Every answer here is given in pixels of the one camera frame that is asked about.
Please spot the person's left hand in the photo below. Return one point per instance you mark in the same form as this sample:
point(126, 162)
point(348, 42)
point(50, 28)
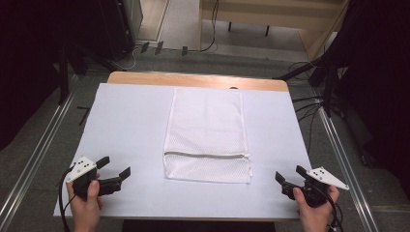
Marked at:
point(85, 206)

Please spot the black metal stand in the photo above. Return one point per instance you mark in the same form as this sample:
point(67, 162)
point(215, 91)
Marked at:
point(64, 74)
point(328, 80)

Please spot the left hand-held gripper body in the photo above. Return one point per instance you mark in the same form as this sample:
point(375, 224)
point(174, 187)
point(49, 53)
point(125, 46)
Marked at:
point(82, 167)

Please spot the black curtain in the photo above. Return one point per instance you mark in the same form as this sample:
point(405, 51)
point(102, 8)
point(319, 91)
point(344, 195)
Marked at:
point(380, 80)
point(22, 64)

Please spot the person's right hand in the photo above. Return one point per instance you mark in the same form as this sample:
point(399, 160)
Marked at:
point(314, 214)

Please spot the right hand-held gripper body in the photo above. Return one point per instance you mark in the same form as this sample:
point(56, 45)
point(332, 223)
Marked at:
point(322, 180)

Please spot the white table sheet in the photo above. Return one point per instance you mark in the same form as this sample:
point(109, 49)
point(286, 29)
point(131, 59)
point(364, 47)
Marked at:
point(129, 129)

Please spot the black plug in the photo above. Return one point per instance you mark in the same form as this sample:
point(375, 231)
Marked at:
point(144, 47)
point(159, 47)
point(184, 51)

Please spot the white mesh laundry bag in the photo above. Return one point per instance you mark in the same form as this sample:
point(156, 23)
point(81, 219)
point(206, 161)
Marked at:
point(206, 129)

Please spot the metal floor rail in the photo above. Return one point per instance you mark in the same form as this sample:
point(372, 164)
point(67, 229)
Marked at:
point(35, 154)
point(348, 174)

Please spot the dark cabinet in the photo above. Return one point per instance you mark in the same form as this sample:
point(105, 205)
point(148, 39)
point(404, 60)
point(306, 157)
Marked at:
point(122, 25)

